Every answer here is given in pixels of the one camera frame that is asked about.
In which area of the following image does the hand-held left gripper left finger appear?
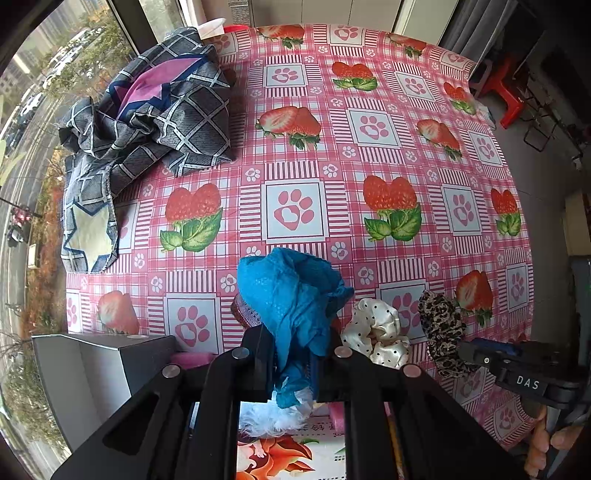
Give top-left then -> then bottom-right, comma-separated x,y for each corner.
51,324 -> 279,480

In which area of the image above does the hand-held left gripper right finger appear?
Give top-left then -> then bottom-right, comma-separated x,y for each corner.
309,329 -> 529,480

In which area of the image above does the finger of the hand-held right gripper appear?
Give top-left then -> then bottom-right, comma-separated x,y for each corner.
457,342 -> 499,371
472,337 -> 528,357

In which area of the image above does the large pink sponge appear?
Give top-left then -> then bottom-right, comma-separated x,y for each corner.
315,401 -> 347,435

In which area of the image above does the leopard print scrunchie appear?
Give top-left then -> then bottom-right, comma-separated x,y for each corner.
418,291 -> 472,378

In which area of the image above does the light blue fluffy cloth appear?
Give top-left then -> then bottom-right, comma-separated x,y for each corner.
238,385 -> 315,438

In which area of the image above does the white dotted scrunchie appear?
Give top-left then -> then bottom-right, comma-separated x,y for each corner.
341,298 -> 411,369

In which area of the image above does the blue lace cloth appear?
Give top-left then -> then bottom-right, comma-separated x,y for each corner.
236,247 -> 355,409

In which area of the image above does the grey cardboard box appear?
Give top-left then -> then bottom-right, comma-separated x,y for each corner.
31,333 -> 178,455

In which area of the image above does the person's right hand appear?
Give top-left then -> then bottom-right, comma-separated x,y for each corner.
524,405 -> 585,480

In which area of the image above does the small pink sponge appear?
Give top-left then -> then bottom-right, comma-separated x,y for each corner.
170,352 -> 219,370

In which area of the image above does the floral tissue pack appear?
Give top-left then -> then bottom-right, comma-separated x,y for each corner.
238,415 -> 347,480

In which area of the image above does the wooden cabinet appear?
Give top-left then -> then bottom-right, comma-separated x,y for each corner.
565,191 -> 591,257

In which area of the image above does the strawberry print tablecloth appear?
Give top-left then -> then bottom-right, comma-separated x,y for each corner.
65,23 -> 537,450

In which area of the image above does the grey plaid cloth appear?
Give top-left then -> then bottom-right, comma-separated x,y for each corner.
58,27 -> 234,274

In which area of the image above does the red plastic stool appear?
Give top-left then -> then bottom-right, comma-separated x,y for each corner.
480,54 -> 528,130

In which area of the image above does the grey curtain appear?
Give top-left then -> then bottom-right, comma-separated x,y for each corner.
442,0 -> 514,57

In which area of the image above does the black folding frame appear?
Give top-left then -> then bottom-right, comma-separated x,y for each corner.
522,69 -> 591,160

